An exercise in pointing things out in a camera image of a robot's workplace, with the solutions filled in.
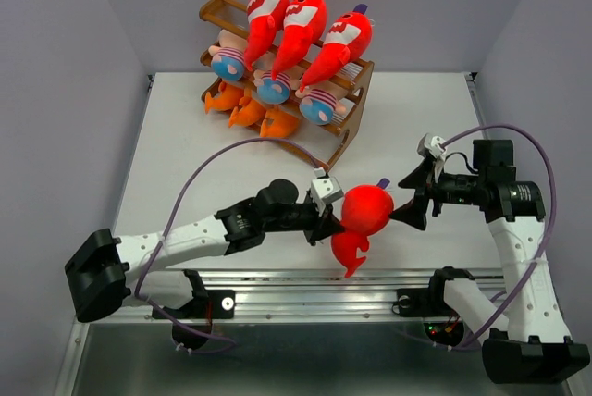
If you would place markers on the aluminium mounting rail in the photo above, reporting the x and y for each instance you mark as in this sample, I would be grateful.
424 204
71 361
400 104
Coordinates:
299 296

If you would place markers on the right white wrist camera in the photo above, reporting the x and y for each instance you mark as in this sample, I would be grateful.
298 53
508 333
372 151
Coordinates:
432 145

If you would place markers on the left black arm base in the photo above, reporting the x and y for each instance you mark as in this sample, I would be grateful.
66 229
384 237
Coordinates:
183 295

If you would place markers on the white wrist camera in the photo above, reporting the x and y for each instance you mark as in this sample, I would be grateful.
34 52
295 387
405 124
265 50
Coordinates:
324 189
432 145

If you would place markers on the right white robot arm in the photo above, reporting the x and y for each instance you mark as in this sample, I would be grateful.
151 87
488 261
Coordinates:
524 340

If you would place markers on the red shark plush top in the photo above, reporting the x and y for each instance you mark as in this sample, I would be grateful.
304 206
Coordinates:
364 212

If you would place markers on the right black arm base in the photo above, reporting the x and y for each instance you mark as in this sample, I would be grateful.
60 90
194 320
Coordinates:
429 300

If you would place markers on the red shark plush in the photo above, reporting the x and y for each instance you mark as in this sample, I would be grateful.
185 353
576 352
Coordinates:
346 40
364 212
303 25
265 20

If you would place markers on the boy doll blue pants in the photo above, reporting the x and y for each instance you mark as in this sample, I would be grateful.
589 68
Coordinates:
275 91

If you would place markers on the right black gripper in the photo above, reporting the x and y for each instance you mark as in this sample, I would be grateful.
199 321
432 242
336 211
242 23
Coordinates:
413 212

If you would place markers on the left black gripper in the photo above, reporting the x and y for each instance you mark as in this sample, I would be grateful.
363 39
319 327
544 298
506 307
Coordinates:
322 226

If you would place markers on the orange shark plush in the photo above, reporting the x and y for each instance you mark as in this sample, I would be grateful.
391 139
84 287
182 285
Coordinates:
278 123
225 97
248 111

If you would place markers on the boy doll striped shirt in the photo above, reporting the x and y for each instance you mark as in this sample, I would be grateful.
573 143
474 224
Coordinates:
321 102

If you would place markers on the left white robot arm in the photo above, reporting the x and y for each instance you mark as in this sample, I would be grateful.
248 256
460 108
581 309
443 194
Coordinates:
106 271

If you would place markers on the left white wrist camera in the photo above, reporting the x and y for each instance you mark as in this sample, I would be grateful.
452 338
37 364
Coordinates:
324 189

